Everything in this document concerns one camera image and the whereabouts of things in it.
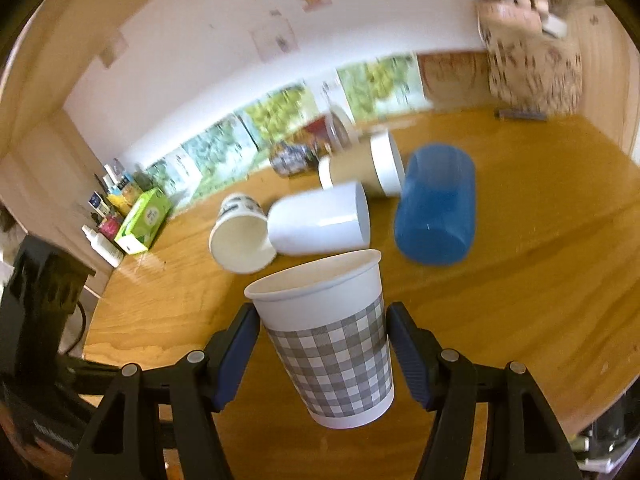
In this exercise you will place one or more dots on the white paper cup black print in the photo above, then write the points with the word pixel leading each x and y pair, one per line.
pixel 239 240

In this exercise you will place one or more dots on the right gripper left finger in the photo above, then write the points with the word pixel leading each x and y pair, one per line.
pixel 125 437

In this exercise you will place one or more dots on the plain white plastic cup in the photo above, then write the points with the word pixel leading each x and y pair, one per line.
pixel 321 221

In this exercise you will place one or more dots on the pink jar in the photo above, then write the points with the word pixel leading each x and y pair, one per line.
pixel 110 226

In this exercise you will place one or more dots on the blue plastic cup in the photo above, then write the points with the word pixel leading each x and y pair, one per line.
pixel 435 220

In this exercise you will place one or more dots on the yellow tube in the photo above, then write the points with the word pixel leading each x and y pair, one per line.
pixel 120 203

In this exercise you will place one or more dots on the grey checkered paper cup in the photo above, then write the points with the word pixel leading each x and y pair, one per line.
pixel 326 320

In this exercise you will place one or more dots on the brown sleeved paper cup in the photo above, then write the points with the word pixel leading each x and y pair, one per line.
pixel 375 163

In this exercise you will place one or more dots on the blue cap cosmetic bottle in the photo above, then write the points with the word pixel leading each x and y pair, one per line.
pixel 99 205

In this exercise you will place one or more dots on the patterned fabric bag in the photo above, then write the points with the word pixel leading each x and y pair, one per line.
pixel 528 68

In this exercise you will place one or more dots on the colourful printed can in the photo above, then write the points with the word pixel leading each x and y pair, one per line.
pixel 327 134

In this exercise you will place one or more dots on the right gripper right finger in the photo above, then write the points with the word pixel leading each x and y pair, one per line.
pixel 524 440

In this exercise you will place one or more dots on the green tissue box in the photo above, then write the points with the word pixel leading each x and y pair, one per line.
pixel 139 229

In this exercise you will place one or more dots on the white squeeze bottle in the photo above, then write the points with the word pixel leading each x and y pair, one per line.
pixel 103 247

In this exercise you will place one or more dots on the black pen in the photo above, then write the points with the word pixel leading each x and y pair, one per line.
pixel 528 115

